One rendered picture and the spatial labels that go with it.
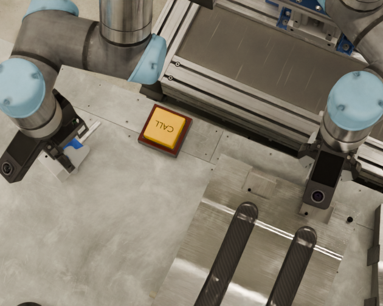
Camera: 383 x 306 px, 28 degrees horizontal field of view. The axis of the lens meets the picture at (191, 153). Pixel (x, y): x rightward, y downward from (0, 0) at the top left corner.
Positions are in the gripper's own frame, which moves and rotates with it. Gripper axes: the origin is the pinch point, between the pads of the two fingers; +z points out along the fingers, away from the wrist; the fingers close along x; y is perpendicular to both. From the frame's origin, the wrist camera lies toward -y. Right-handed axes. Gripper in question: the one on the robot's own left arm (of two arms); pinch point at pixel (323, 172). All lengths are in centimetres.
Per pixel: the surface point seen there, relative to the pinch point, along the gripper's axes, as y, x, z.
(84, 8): 48, 86, 85
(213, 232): -17.9, 14.2, -3.9
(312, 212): -8.0, -0.6, -1.7
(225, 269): -22.9, 10.0, -3.2
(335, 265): -15.6, -7.1, -4.1
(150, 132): -3.9, 32.4, 0.9
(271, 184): -5.9, 7.9, -1.7
